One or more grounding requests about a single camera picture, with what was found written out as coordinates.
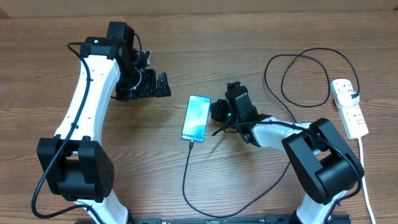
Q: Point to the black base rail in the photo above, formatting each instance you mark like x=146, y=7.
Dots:
x=268, y=219

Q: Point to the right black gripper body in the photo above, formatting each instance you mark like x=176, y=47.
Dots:
x=223, y=113

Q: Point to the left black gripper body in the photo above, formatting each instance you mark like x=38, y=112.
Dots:
x=140, y=83

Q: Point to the white power strip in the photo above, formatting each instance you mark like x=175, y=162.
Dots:
x=352, y=118

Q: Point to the blue Galaxy smartphone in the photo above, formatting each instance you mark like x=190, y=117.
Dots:
x=196, y=117

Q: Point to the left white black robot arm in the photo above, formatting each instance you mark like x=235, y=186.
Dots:
x=75, y=165

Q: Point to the white USB charger plug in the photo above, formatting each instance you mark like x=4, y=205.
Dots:
x=347, y=98

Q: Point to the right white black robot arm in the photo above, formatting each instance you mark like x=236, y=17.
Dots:
x=326, y=167

